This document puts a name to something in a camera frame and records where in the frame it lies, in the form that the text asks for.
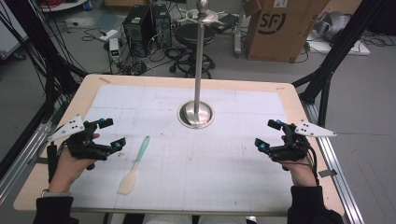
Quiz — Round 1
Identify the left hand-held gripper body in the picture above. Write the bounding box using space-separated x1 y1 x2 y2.
47 114 114 161

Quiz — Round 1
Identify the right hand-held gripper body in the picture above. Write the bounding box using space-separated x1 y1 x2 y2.
269 119 338 162

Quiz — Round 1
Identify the person's right hand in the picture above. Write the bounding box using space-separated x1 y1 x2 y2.
279 134 318 188

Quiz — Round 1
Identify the person's left hand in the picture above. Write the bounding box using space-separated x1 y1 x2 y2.
48 133 101 194

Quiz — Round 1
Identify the grey tape strip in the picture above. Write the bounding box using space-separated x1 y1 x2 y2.
318 169 338 178

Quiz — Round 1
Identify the grey wristband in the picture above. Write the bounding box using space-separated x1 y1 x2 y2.
41 189 73 199

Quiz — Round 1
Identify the white grid mat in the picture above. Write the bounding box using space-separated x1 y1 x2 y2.
70 83 294 211

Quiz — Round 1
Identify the small white electronic device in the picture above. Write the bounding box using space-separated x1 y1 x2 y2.
108 37 121 63

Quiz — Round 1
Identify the white power strip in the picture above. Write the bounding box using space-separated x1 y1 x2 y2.
98 29 120 42

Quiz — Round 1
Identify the large cardboard box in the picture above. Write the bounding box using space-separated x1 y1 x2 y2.
244 0 332 63

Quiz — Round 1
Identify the metal hanging stand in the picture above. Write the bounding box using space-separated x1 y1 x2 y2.
177 0 227 130

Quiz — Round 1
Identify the large black computer tower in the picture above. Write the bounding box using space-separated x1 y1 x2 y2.
122 5 154 59

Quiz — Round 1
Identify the slim black computer tower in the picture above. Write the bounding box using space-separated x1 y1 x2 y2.
150 3 173 49

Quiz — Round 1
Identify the white flat board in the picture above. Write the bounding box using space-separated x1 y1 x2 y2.
305 31 372 57

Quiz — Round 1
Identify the grey plastic bag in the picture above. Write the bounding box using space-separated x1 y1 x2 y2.
312 10 353 42

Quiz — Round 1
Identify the black round stool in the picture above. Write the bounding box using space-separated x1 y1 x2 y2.
169 22 217 79

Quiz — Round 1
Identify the round white table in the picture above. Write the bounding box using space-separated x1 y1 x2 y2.
39 0 89 13

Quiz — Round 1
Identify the teal-handled silicone spatula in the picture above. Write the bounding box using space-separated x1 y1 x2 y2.
117 135 151 196

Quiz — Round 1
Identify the aluminium rail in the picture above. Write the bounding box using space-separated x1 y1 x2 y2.
300 101 366 224
0 102 64 207

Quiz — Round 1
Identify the black frame strut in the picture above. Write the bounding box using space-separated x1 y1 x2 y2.
3 0 88 125
291 0 387 129

